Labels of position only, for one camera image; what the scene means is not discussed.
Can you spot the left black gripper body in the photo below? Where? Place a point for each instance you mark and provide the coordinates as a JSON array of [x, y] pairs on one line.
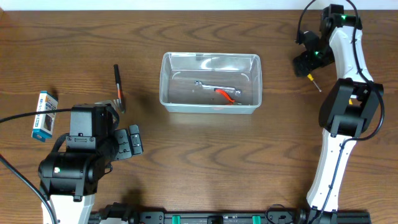
[[125, 144]]

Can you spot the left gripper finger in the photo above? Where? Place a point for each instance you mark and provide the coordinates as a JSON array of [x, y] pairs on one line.
[[124, 144], [136, 143]]

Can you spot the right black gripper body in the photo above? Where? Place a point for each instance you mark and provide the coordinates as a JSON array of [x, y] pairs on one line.
[[313, 60]]

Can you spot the slim black yellow screwdriver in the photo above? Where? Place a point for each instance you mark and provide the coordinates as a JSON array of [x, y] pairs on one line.
[[310, 77]]

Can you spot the silver offset wrench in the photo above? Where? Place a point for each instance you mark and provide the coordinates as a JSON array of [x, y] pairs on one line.
[[229, 89]]

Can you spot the red handled pliers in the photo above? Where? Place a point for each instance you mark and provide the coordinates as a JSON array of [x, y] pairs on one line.
[[227, 97]]

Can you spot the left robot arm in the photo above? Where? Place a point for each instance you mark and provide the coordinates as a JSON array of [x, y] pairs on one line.
[[69, 179]]

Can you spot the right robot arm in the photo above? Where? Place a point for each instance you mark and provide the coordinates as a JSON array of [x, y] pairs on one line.
[[348, 109]]

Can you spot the clear plastic container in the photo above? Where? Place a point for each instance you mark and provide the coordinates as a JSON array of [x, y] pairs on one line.
[[178, 92]]

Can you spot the metal fork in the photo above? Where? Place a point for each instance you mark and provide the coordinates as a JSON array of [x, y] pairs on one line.
[[113, 103]]

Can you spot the black orange pen tool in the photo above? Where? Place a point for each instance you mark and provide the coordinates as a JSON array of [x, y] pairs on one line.
[[121, 102]]

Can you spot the blue white product box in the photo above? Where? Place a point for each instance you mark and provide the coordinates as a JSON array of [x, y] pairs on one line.
[[44, 123]]

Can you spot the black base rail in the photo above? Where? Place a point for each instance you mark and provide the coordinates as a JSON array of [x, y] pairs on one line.
[[122, 213]]

